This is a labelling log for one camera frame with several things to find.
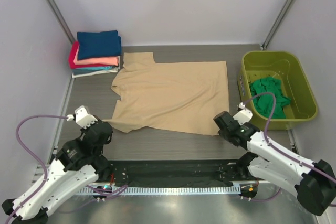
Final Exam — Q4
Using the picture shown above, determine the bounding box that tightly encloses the beige t shirt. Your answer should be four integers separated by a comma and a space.
108, 52, 229, 136

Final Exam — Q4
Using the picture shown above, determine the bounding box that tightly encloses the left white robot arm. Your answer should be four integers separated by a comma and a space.
2, 121, 113, 223

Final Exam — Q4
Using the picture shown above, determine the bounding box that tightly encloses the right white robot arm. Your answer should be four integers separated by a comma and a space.
214, 110, 335, 216

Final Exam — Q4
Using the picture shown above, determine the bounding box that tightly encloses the green t shirt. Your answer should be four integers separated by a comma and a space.
250, 77, 291, 119

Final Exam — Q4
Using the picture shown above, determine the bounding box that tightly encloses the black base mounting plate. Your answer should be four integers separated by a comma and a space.
98, 159, 257, 188

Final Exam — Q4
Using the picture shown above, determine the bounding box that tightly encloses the teal folded shirt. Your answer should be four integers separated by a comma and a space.
72, 68, 108, 75

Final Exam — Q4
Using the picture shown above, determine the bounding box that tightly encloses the olive green plastic bin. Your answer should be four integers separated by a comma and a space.
237, 51, 318, 130

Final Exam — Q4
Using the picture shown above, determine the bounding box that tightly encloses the salmon pink folded shirt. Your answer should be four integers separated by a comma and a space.
73, 52, 119, 66

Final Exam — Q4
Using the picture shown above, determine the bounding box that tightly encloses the crimson folded shirt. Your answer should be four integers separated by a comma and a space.
68, 41, 79, 69

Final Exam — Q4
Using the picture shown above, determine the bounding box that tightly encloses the navy blue folded shirt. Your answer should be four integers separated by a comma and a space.
77, 30, 122, 60

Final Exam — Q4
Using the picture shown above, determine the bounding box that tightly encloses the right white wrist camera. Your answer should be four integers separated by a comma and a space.
234, 102, 253, 125

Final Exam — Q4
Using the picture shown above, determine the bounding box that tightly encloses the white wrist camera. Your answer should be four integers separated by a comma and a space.
234, 102, 253, 125
66, 105, 98, 129

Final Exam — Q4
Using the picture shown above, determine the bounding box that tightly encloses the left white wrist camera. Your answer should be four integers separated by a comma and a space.
66, 105, 98, 129

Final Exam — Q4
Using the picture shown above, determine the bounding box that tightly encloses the aluminium extrusion rail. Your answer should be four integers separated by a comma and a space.
31, 164, 45, 185

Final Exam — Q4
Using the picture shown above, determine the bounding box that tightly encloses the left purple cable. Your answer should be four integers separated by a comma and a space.
5, 114, 74, 222

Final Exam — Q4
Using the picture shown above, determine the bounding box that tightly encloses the white slotted cable duct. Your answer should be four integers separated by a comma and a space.
76, 185, 241, 196

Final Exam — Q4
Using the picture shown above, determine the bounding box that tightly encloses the right aluminium frame post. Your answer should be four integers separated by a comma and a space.
260, 0, 295, 50

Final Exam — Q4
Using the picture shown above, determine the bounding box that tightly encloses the aluminium frame post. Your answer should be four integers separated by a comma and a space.
46, 0, 75, 44
260, 0, 295, 50

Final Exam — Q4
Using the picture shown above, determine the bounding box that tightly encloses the left aluminium frame post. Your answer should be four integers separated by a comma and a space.
46, 0, 75, 44

